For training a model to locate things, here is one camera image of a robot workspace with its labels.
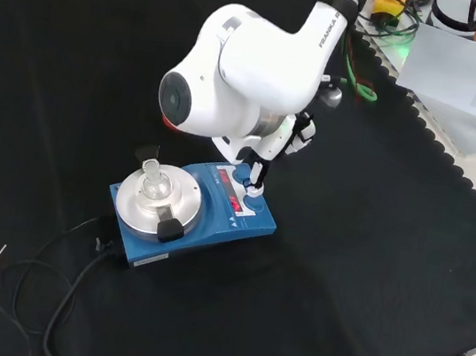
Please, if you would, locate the clear round-bottom glass flask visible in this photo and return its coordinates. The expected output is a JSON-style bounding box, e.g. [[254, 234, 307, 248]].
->
[[136, 158, 178, 203]]

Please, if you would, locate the yellow stop button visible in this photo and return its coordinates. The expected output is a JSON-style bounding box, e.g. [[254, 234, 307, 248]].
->
[[368, 0, 411, 32]]

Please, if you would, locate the green cable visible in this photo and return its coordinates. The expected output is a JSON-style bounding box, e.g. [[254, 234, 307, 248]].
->
[[332, 19, 392, 104]]

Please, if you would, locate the pale board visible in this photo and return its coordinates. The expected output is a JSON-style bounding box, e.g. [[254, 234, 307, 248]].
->
[[391, 19, 476, 120]]

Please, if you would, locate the red ribbed plastic cup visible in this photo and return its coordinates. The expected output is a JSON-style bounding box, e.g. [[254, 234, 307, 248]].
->
[[159, 114, 182, 132]]

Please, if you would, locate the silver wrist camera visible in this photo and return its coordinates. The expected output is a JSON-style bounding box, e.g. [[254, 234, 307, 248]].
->
[[316, 82, 345, 110]]

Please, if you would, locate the thin black cable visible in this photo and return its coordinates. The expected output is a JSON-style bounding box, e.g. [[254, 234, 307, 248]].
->
[[0, 203, 101, 356]]

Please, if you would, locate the black bench cloth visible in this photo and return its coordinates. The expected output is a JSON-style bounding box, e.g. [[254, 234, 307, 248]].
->
[[0, 0, 476, 356]]

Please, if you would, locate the thick black power cable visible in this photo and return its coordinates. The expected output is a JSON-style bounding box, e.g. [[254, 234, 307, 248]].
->
[[39, 240, 125, 356]]

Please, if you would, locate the grey metal base plate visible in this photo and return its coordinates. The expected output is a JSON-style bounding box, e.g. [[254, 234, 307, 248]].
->
[[329, 5, 476, 159]]

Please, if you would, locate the blue base heater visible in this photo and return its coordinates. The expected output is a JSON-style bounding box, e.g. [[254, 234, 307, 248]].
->
[[97, 139, 286, 290]]

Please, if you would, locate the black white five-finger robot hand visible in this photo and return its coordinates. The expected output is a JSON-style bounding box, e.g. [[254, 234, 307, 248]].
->
[[203, 98, 320, 206]]

